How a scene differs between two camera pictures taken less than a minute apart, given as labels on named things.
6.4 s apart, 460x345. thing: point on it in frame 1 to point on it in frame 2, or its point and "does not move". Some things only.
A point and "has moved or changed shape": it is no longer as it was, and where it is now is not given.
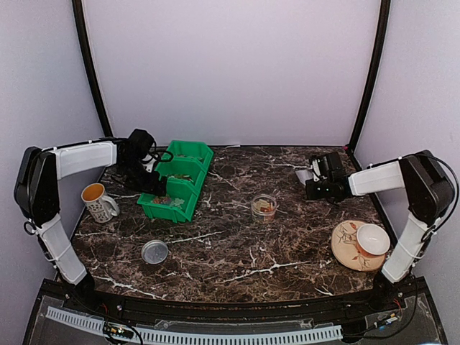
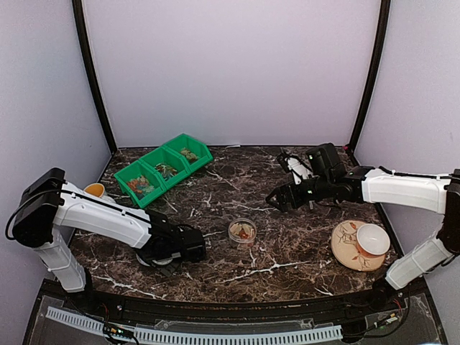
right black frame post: [376, 67] does not move
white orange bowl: [372, 241] does not move
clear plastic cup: [263, 208] to [242, 233]
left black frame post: [81, 26] does not move
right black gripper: [311, 192] to [282, 190]
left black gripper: [149, 187] to [169, 269]
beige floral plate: [345, 249] does not move
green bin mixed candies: [194, 168] has moved or changed shape
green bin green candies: [198, 149] has moved or changed shape
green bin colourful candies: [177, 205] has moved or changed shape
